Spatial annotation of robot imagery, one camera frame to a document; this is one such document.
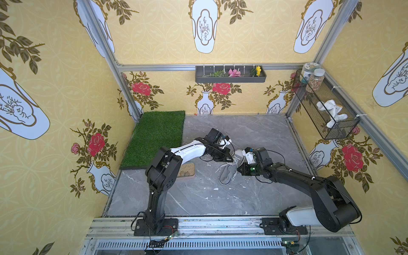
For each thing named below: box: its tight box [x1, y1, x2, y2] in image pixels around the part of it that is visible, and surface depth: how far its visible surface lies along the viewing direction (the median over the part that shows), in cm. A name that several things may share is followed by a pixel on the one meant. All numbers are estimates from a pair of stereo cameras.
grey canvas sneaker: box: [218, 149, 245, 186], surface depth 90 cm
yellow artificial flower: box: [255, 65, 262, 77], surface depth 89 cm
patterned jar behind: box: [300, 62, 321, 84], surface depth 88 cm
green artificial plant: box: [202, 70, 229, 78], surface depth 90 cm
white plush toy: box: [316, 99, 348, 129], surface depth 73 cm
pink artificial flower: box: [228, 68, 242, 78], surface depth 90 cm
